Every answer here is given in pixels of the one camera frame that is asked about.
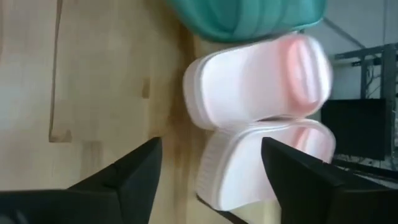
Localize pink rubber slide sandal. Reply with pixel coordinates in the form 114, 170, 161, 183
195, 119, 337, 212
182, 32, 334, 131

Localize green rubber slide sandal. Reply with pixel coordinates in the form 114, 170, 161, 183
165, 0, 328, 44

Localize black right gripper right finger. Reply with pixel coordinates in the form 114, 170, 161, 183
261, 136, 398, 224

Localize black flat monitor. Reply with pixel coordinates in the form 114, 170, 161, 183
320, 98, 387, 162

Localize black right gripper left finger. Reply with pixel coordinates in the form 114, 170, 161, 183
0, 136, 164, 224

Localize grey metal workbench frame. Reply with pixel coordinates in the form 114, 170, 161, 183
331, 42, 398, 100

